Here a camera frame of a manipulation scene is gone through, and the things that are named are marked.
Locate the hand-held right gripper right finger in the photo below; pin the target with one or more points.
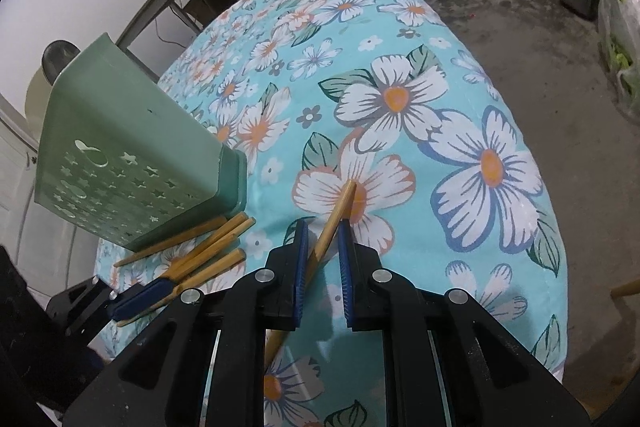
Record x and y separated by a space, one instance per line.
345 277

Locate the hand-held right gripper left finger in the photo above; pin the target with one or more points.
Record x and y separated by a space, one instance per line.
301 277

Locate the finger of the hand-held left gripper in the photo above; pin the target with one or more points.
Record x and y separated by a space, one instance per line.
142 297

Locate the bamboo chopstick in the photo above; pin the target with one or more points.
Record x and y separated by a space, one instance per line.
190 234
336 217
210 240
215 250
215 268

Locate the green plastic utensil holder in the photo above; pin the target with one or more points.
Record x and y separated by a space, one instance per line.
135 132

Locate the blue floral blanket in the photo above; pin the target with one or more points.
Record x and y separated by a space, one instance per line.
400 207

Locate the white panel door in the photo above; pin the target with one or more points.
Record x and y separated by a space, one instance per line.
20 187

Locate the cream jug with dark lid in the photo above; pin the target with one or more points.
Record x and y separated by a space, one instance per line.
42 82

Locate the bag of green vegetables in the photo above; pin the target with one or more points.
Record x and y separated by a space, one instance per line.
620 57

